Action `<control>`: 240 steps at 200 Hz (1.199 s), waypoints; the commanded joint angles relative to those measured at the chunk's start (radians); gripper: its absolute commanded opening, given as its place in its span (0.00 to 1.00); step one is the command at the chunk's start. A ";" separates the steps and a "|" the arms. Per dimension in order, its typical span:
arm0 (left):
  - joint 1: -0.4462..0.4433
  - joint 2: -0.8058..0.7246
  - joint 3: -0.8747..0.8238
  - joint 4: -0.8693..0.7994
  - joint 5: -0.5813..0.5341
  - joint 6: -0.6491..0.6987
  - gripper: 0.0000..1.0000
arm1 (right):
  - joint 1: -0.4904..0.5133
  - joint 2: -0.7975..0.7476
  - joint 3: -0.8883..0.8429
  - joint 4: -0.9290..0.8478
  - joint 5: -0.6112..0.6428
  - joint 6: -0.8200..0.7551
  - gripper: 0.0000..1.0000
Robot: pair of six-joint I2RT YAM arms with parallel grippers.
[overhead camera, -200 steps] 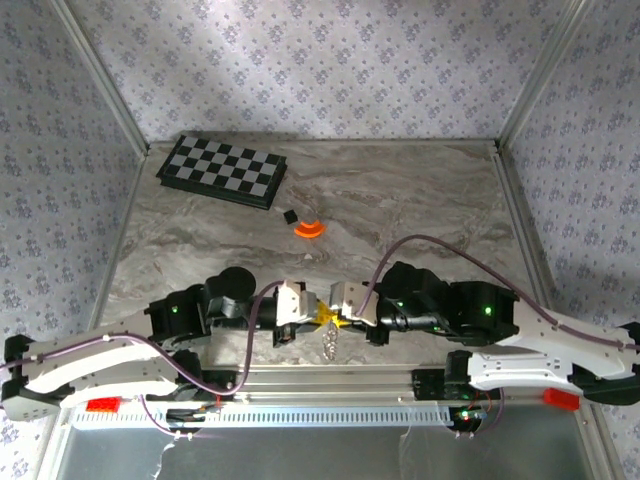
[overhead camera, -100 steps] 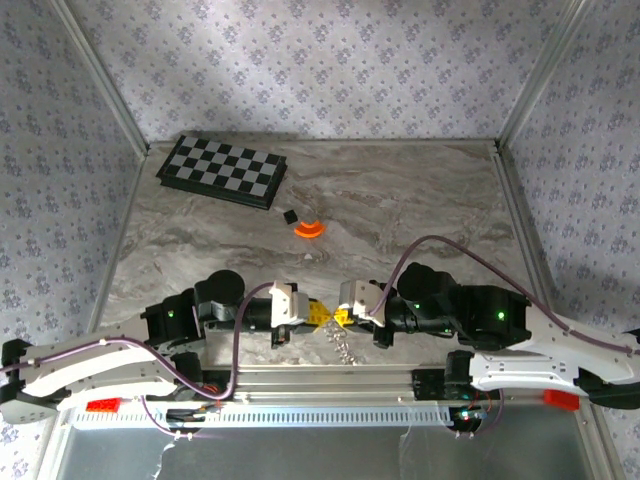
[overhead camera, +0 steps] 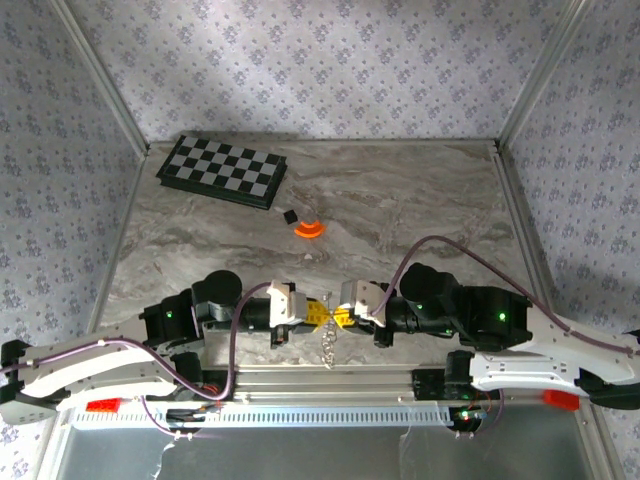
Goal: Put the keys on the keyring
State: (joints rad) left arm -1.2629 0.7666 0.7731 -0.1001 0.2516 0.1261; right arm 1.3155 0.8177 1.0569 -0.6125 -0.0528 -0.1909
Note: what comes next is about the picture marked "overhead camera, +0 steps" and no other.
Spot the aluminium frame post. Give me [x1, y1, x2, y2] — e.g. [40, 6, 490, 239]
[496, 0, 597, 151]
[49, 0, 151, 154]

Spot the white slotted cable duct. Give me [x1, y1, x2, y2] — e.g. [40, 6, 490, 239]
[69, 405, 456, 430]

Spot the folding black white chessboard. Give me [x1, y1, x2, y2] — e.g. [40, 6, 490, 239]
[155, 133, 289, 211]

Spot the grey metal sheet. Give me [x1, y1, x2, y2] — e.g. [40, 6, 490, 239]
[54, 424, 596, 480]

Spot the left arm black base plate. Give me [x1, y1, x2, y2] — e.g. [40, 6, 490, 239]
[145, 370, 236, 402]

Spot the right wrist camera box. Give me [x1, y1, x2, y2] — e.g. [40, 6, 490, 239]
[339, 279, 389, 329]

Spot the aluminium mounting rail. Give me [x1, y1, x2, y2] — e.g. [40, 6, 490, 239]
[53, 364, 599, 407]

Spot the aluminium table edge rail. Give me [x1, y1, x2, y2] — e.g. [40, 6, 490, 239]
[89, 147, 151, 331]
[492, 142, 566, 321]

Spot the controller board with lights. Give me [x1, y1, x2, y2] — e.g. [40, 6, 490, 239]
[452, 407, 489, 431]

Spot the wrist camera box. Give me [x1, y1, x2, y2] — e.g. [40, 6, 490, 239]
[266, 280, 307, 330]
[339, 279, 389, 329]

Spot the silver chain necklace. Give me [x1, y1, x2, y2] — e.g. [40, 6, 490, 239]
[319, 290, 340, 371]

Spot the orange curved plastic piece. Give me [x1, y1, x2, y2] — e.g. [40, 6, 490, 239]
[293, 219, 327, 240]

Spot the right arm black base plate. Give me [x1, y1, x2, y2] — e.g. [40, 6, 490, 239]
[410, 368, 503, 401]

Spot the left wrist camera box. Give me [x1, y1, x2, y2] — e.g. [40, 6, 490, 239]
[266, 280, 307, 330]

